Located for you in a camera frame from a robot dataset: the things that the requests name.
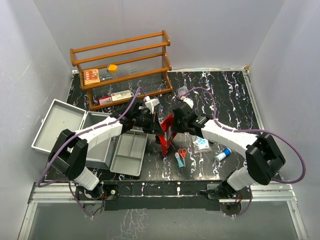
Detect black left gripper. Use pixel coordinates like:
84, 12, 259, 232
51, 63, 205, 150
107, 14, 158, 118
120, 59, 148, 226
133, 111, 165, 136

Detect red first aid pouch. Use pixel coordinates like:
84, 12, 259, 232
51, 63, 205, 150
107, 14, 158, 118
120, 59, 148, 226
159, 114, 177, 156

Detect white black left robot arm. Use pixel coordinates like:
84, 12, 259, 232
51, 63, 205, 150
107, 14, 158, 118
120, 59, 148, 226
48, 97, 164, 200

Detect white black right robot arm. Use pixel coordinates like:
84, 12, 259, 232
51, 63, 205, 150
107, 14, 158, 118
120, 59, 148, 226
172, 102, 286, 199

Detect brown medicine bottle orange cap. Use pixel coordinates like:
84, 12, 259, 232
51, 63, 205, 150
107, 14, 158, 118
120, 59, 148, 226
155, 135, 161, 144

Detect white green medicine box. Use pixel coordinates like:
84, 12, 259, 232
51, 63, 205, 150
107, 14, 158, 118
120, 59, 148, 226
111, 90, 132, 102

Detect red white medicine box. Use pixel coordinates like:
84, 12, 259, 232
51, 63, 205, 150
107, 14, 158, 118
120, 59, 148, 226
98, 96, 112, 106

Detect clear round plastic container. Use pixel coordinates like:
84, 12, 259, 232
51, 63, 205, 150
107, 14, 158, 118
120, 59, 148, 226
177, 86, 189, 99

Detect grey plastic tray insert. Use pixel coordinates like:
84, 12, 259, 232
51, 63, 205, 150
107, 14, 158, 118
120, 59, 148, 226
109, 129, 148, 177

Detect orange small scissors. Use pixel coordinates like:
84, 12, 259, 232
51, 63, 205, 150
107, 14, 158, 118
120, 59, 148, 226
178, 148, 187, 158

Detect white teal tube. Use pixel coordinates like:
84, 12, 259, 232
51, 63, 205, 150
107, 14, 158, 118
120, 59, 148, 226
174, 152, 184, 168

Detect white blue bandage roll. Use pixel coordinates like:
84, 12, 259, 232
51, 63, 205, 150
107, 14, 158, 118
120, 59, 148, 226
214, 147, 232, 162

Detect wooden shelf rack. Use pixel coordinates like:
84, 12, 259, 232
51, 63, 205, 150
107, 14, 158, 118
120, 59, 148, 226
69, 30, 173, 111

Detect yellow small box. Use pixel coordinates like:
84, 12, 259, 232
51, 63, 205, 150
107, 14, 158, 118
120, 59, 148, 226
107, 64, 118, 73

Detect orange patterned box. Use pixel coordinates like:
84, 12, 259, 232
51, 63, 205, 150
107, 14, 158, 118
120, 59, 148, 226
83, 68, 100, 86

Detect grey metal case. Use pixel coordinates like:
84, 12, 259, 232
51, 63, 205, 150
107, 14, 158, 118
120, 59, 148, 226
31, 98, 118, 170

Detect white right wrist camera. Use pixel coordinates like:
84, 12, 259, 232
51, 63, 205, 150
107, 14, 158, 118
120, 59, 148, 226
181, 96, 194, 109

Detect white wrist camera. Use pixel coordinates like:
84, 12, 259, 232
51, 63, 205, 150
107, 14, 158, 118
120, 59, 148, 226
143, 96, 160, 113
181, 96, 194, 109

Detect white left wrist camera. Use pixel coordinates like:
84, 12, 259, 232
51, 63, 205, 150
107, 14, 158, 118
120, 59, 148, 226
143, 96, 160, 113

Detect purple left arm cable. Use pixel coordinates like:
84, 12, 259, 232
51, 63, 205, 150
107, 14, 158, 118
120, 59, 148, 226
37, 86, 148, 218

